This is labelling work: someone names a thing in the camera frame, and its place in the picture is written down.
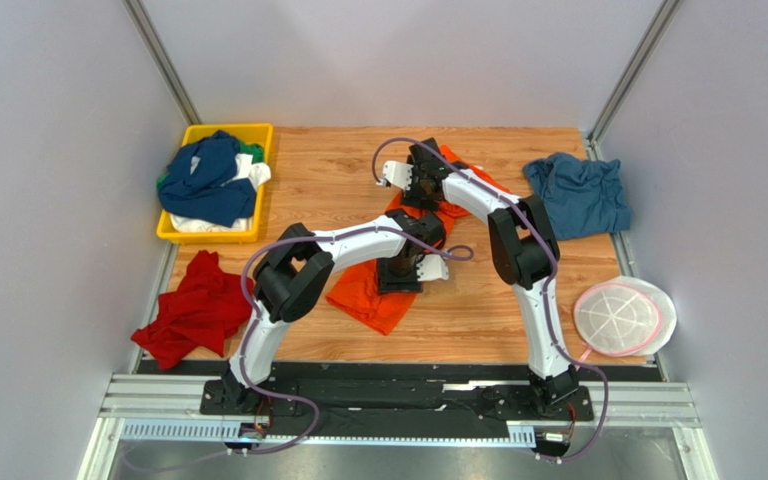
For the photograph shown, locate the green t-shirt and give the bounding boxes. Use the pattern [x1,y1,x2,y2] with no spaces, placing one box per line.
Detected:
[156,137,267,191]

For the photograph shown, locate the navy blue t-shirt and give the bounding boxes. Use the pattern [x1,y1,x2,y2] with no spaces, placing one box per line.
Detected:
[158,130,257,227]

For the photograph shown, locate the red t-shirt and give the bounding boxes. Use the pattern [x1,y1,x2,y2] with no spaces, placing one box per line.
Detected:
[130,250,254,370]

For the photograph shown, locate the yellow plastic bin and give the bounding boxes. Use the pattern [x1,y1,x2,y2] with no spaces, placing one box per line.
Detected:
[156,123,274,244]

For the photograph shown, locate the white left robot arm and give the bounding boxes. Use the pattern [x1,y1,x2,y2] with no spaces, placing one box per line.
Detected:
[202,209,456,414]

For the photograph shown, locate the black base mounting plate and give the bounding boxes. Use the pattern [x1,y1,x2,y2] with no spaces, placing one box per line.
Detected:
[136,359,665,441]

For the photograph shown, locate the orange t-shirt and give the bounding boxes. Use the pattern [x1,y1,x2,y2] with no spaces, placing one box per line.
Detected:
[326,145,511,335]

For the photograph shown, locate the aluminium frame rail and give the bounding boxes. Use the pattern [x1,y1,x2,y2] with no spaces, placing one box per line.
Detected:
[79,361,717,479]

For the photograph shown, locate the white mesh laundry bag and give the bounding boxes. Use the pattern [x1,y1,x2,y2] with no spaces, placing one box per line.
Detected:
[573,276,678,357]

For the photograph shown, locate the teal blue t-shirt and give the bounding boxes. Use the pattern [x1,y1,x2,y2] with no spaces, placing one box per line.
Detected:
[523,152,633,240]

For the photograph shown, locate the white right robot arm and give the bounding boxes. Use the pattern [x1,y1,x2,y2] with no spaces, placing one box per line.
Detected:
[404,140,579,416]

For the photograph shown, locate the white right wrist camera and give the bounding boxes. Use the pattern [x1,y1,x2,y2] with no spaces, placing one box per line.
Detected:
[377,161,414,191]

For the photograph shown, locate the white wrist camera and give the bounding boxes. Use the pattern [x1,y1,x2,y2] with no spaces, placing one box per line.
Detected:
[377,161,414,191]
[416,254,449,283]

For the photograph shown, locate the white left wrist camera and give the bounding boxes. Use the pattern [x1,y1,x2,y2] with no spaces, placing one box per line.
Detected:
[416,254,449,283]

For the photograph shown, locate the white t-shirt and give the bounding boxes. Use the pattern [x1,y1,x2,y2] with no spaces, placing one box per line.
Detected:
[170,153,272,233]

